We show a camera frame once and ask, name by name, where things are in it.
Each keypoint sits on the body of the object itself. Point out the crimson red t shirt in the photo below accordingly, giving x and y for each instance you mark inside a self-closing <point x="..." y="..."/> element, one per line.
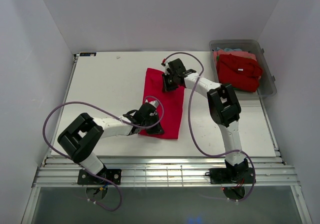
<point x="172" y="104"/>

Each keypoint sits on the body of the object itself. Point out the pink shirt in bin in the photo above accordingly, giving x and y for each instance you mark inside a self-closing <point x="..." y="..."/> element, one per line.
<point x="243" y="54"/>

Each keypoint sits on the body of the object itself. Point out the folded red shirt in bin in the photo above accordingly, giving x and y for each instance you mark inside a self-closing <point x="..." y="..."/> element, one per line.
<point x="241" y="72"/>

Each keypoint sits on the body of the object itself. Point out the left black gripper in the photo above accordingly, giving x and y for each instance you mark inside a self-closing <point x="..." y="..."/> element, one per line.
<point x="157" y="129"/>

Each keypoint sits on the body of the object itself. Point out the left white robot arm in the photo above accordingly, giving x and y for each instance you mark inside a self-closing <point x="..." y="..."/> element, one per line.
<point x="80" y="138"/>

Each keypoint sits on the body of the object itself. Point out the blue label sticker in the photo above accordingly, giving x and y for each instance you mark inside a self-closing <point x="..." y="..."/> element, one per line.
<point x="87" y="54"/>

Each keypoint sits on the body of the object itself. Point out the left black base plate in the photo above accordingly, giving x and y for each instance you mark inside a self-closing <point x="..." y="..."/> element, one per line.
<point x="113" y="175"/>

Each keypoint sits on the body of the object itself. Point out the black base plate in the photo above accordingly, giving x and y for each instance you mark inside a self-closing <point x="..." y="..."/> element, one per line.
<point x="113" y="175"/>
<point x="225" y="176"/>

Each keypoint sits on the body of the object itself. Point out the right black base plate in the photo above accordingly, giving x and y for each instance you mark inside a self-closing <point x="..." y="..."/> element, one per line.
<point x="225" y="176"/>

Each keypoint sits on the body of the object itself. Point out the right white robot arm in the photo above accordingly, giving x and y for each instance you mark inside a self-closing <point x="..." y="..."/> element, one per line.
<point x="224" y="109"/>

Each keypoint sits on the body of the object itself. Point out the light blue shirt in bin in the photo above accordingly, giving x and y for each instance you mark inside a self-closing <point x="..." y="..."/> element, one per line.
<point x="228" y="49"/>

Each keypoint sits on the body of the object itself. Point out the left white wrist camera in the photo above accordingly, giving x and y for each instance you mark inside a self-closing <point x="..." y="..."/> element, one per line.
<point x="154" y="103"/>

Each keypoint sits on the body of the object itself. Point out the aluminium frame rails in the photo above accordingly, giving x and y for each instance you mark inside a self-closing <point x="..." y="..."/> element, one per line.
<point x="164" y="172"/>

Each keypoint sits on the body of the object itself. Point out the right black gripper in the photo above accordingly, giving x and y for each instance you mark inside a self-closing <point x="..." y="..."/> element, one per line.
<point x="165" y="87"/>

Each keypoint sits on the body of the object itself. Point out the clear plastic bin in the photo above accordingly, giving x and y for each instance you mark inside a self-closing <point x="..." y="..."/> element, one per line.
<point x="267" y="87"/>

